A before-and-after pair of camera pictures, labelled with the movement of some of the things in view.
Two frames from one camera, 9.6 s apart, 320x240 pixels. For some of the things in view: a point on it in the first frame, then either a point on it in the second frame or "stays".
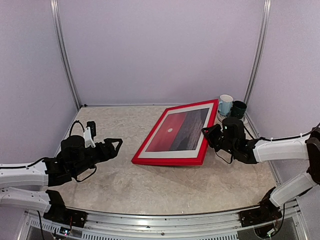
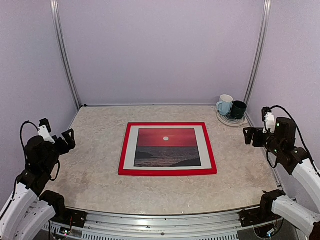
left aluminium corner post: x=55 y=13 stays
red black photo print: x=179 y=131 to x=167 y=147
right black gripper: x=210 y=134 to x=250 y=137
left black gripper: x=111 y=153 to x=70 y=141
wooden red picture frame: x=193 y=161 to x=166 y=172
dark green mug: x=238 y=108 stays
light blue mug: x=225 y=104 stays
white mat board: x=179 y=154 to x=205 y=159
